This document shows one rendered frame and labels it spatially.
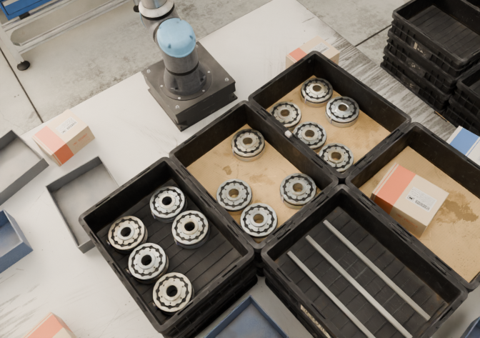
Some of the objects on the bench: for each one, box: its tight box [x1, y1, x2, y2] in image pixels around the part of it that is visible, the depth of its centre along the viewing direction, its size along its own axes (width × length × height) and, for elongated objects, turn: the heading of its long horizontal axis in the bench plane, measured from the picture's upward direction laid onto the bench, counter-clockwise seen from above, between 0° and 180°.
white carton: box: [446, 126, 480, 166], centre depth 145 cm, size 20×12×9 cm, turn 50°
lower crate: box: [161, 262, 258, 338], centre depth 135 cm, size 40×30×12 cm
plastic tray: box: [44, 155, 119, 254], centre depth 151 cm, size 27×20×5 cm
